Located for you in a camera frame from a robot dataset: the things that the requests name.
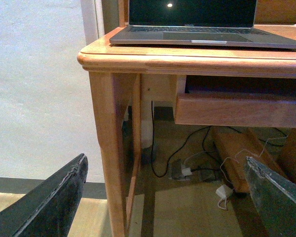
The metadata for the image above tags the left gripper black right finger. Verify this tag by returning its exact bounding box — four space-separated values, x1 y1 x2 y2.
244 157 296 237

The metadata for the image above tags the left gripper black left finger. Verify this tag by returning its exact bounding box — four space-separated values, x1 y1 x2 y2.
0 154 88 237

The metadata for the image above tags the white power adapter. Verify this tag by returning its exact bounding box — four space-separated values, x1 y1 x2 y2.
216 185 233 199

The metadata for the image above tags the wooden keyboard tray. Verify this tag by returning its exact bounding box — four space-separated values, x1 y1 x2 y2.
174 76 296 128

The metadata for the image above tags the grey power strip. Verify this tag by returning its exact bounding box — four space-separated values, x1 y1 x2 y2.
169 159 220 182

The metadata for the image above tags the wooden desk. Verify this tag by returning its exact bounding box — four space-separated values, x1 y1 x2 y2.
77 0 296 237

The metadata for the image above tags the grey laptop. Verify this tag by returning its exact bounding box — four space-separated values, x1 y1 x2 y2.
110 0 296 49

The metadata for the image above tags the thin white cable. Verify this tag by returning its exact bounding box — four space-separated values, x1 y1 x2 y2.
182 134 291 211

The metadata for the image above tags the black floor cable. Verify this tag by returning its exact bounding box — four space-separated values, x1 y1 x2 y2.
150 101 289 178

